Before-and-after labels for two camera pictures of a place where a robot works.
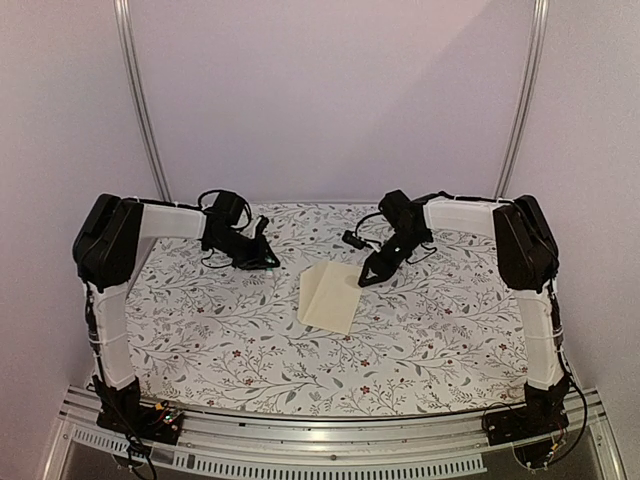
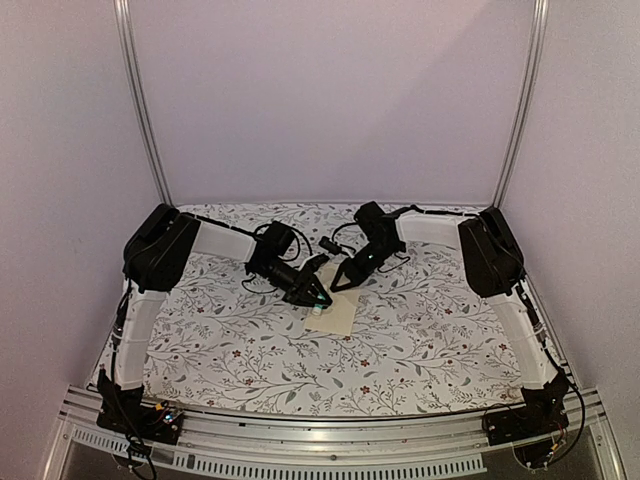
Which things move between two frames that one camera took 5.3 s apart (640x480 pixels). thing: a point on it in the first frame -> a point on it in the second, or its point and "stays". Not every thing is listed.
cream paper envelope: (329, 294) stays
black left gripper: (258, 258) -> (306, 299)
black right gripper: (380, 268) -> (355, 276)
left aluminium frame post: (129, 55) stays
